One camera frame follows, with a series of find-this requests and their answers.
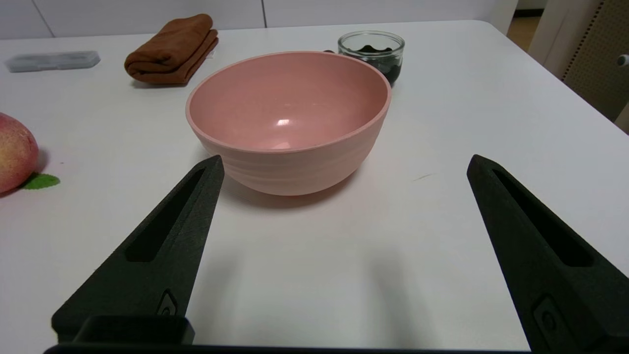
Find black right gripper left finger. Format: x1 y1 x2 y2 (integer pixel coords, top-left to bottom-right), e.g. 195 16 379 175
52 155 225 343

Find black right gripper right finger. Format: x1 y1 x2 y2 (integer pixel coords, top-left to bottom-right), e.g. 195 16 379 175
467 154 629 354

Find silver packet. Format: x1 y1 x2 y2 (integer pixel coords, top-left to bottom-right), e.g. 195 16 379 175
4 51 101 73

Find pink plastic bowl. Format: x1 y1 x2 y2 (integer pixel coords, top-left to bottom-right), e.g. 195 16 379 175
185 51 392 196

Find peach with green leaf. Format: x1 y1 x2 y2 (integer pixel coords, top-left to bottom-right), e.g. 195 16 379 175
0 112 60 194

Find folded brown towel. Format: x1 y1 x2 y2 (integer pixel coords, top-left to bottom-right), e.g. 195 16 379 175
124 14 219 85

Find white desk with perforated panel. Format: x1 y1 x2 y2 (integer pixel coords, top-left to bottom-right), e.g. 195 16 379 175
528 0 629 133

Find black lumpy jar contents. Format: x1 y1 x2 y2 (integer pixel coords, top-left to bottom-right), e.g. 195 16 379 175
351 45 402 84

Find clear glass jar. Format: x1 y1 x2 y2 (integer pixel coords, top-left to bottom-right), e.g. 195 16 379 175
337 30 405 85

